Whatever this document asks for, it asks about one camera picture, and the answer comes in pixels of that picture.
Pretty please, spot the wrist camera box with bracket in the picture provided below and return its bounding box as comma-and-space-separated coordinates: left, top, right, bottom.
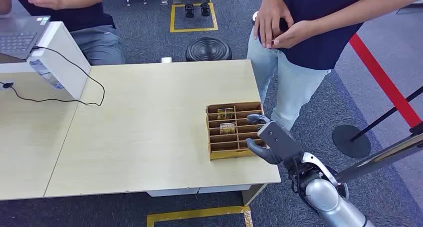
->
257, 120, 304, 162

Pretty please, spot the brown cardboard slotted card holder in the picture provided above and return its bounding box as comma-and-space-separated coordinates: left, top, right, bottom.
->
205, 101, 267, 161

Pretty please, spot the clear plastic water bottle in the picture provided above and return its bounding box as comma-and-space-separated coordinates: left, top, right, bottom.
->
29, 59, 64, 90

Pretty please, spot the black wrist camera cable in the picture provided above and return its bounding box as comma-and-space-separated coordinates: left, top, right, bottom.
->
288, 158, 302, 200

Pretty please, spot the white cabinet with dark base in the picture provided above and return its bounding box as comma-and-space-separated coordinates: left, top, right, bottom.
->
396, 1, 423, 15

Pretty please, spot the white table underframe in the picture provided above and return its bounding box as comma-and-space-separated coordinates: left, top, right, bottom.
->
146, 183, 268, 207

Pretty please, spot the grey laptop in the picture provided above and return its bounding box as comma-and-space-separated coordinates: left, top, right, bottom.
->
0, 15, 51, 61

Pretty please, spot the black barrier stanchion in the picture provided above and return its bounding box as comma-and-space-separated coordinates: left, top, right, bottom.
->
332, 85, 423, 159

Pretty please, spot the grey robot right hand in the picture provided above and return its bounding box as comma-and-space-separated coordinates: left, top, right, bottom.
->
245, 113, 282, 166

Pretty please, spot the standing person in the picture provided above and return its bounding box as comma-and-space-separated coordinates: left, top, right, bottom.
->
246, 0, 423, 131

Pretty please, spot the red barrier belt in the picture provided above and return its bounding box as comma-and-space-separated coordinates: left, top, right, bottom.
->
349, 33, 423, 129

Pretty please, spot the standing person's right hand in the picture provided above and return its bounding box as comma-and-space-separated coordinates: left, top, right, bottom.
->
253, 0, 294, 49

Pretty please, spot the black round stool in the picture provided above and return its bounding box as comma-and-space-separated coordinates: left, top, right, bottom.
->
185, 37, 233, 62

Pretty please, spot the seated person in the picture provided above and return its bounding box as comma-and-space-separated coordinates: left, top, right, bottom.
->
0, 0, 126, 66

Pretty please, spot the black laptop power cable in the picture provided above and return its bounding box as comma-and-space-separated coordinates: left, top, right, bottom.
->
0, 46, 106, 107

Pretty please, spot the standing person's left hand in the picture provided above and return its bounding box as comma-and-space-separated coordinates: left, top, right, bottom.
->
271, 19, 320, 50

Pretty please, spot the yellow floor tape square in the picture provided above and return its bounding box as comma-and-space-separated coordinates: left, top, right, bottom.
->
146, 206, 254, 227
169, 2, 219, 33

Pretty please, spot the white laptop stand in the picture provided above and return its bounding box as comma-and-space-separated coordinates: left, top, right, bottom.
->
0, 21, 91, 101

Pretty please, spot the chrome barrier stanchion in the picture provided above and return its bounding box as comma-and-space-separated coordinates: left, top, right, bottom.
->
325, 122, 423, 200

